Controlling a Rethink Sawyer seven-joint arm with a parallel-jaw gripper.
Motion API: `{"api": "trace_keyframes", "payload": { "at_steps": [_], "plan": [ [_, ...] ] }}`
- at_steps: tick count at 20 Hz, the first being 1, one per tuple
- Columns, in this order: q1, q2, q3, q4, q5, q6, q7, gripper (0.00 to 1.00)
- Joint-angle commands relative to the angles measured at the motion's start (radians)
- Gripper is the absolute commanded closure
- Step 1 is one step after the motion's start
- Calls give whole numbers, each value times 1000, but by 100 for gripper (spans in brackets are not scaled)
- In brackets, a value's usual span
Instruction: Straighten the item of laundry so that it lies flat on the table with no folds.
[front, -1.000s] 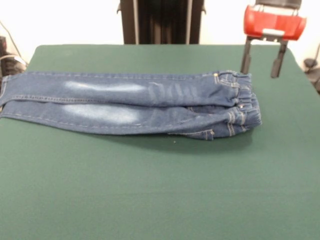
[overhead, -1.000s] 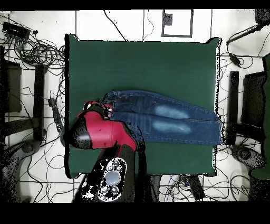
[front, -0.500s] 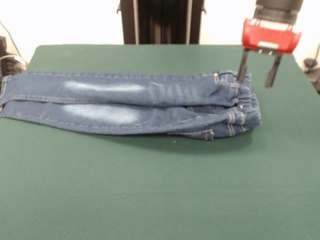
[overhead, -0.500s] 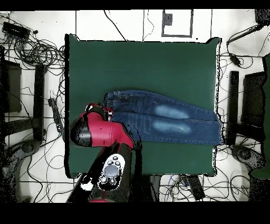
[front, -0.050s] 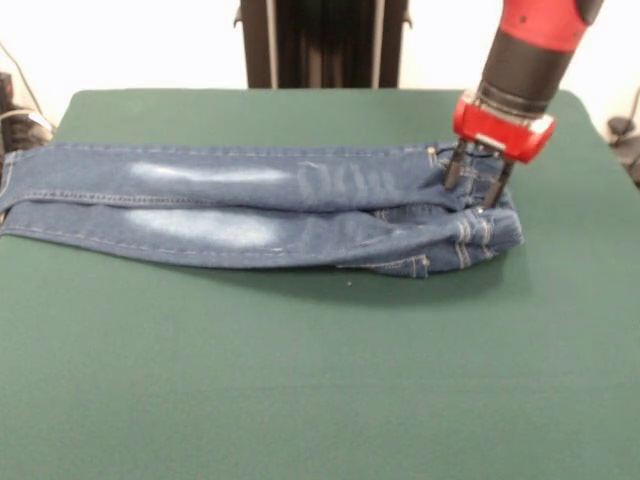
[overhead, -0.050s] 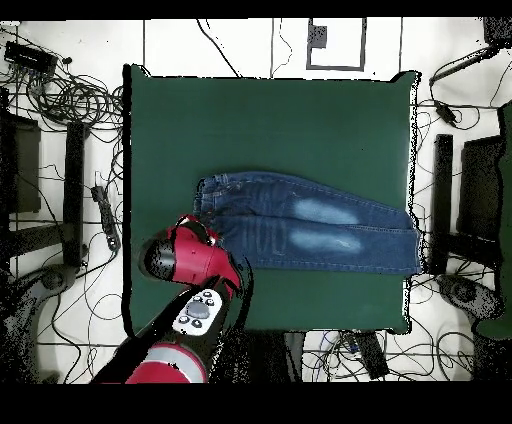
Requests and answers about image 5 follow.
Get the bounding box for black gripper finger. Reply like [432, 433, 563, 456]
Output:
[480, 149, 515, 210]
[443, 138, 470, 192]

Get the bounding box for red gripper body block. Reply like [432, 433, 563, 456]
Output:
[451, 88, 558, 166]

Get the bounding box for blue denim jeans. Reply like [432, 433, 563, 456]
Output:
[0, 141, 526, 280]

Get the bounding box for black grey stand base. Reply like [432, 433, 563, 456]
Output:
[606, 84, 640, 190]
[0, 71, 57, 156]

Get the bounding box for dark green table cloth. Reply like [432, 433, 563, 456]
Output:
[0, 87, 640, 480]

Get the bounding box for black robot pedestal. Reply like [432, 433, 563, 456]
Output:
[232, 0, 415, 90]

